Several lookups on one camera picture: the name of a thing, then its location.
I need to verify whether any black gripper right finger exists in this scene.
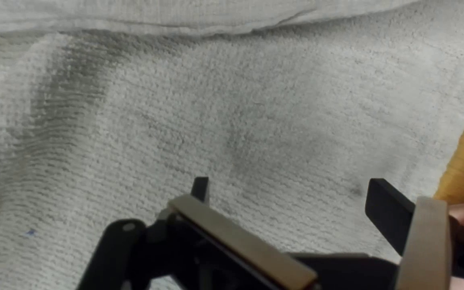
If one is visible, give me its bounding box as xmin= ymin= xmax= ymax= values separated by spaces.
xmin=364 ymin=177 xmax=464 ymax=290

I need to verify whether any white terry towel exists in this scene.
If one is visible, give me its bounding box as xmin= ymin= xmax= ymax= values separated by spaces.
xmin=0 ymin=0 xmax=464 ymax=290

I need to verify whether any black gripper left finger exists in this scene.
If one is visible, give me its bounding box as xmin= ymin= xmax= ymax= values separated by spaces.
xmin=76 ymin=176 xmax=319 ymax=290

